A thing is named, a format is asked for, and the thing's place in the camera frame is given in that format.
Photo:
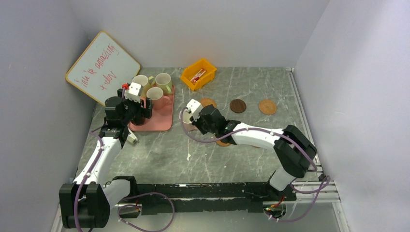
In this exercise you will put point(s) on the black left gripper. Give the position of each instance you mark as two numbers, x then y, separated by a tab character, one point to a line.
141	112

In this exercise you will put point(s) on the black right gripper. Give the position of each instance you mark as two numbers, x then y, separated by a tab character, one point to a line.
197	123

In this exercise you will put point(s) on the pink mug white inside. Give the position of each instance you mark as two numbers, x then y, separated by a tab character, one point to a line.
187	124

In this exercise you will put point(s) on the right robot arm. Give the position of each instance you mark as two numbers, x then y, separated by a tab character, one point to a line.
293	149

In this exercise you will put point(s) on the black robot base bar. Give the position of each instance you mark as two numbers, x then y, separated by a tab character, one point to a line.
211	197

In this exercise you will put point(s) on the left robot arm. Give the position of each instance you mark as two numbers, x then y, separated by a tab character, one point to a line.
85	203

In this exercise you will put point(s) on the woven rattan coaster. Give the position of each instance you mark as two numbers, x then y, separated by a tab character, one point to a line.
208	101

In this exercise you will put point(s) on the light wooden round coaster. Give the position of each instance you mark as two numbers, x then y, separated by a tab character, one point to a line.
223	144

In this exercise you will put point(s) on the dark brown wooden coaster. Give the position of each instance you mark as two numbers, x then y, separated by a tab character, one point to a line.
238	106

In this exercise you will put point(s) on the pink plastic tray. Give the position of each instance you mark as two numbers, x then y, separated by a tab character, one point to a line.
161	119

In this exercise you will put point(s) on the light green mug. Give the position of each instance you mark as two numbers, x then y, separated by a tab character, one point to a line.
163	81

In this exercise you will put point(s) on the red white marker pens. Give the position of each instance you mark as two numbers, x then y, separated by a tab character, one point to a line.
197	76

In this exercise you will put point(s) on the yellow plastic bin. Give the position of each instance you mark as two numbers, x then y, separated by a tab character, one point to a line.
193	69

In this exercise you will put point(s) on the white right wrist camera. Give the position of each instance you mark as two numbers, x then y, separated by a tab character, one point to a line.
194	107

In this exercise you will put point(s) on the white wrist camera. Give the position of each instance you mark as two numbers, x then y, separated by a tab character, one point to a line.
133	93
194	107

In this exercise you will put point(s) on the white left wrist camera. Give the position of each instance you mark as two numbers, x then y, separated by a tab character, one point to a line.
133	93

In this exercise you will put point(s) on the whiteboard with yellow frame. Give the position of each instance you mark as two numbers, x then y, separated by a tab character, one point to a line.
102	68

